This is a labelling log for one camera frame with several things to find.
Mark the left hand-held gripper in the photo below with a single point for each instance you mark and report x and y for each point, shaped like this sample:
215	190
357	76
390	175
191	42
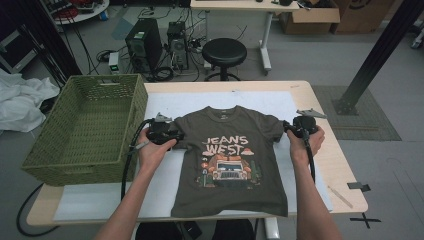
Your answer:
160	131

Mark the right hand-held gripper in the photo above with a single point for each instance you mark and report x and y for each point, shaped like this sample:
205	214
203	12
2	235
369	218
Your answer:
305	125

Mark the dark olive printed t-shirt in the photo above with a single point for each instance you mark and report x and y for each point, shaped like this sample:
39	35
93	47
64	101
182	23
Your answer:
230	133

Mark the green woven basket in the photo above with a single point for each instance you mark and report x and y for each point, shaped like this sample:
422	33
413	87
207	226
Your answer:
83	110

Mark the person's left hand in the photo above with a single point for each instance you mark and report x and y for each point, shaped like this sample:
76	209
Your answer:
151	153

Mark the person's right hand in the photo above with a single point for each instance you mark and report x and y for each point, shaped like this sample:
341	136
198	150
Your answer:
300	148

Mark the white foam mat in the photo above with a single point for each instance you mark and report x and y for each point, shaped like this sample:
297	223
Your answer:
160	186

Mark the grey floor mat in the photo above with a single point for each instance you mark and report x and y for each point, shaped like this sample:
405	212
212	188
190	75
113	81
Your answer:
363	113

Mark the black tape piece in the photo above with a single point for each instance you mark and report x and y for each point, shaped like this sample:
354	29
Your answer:
358	186

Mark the small white power unit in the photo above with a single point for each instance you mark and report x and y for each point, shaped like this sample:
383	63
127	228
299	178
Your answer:
114	63

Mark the open-sided computer tower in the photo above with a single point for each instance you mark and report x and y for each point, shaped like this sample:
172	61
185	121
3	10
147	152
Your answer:
177	46

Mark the black computer tower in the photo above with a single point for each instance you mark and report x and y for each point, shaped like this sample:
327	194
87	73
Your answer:
143	43

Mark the black round stool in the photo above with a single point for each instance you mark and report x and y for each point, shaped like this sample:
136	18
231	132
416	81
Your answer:
224	51

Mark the open cardboard box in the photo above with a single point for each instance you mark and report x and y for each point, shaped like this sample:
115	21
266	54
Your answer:
310	20

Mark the person's dark trousers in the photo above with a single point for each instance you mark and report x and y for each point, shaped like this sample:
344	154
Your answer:
233	231

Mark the tall printed cardboard box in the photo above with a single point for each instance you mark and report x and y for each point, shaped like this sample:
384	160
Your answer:
363	15

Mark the black stand legs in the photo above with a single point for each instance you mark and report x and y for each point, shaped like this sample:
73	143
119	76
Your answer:
56	56

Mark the white-legged wooden desk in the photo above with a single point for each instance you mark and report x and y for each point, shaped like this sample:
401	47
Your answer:
243	5

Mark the round white table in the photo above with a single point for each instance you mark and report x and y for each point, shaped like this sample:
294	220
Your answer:
83	15

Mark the white crumpled cloth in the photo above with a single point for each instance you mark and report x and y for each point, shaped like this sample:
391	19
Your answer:
20	100

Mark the black metal post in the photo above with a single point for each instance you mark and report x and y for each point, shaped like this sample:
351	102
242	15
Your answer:
380	53

